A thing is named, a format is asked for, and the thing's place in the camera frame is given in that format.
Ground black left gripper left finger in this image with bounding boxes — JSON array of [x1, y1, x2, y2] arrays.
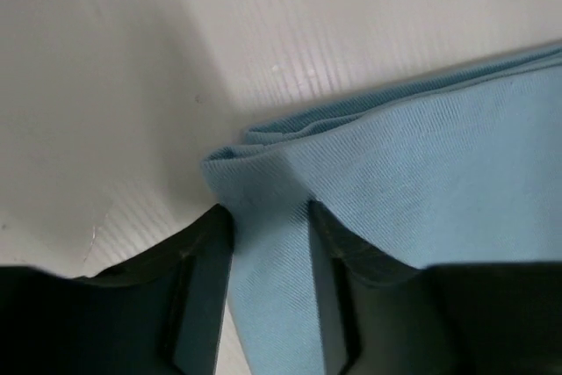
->
[[1, 206, 233, 374]]

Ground light blue trousers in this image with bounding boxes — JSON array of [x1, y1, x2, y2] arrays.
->
[[202, 46, 561, 374]]

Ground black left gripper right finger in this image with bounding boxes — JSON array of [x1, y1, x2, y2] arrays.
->
[[308, 201, 561, 374]]

